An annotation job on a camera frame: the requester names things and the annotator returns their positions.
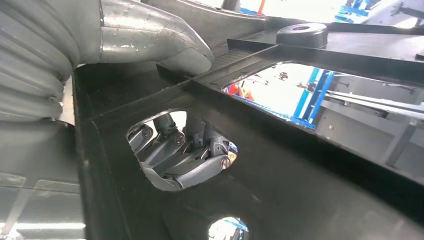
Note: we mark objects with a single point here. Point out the stainless steel workbench table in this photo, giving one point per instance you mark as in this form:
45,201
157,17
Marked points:
381,106
36,159

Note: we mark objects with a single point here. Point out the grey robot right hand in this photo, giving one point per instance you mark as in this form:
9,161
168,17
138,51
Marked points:
149,33

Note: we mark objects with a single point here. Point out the blue metal frame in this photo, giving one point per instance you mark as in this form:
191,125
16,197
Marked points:
313,96

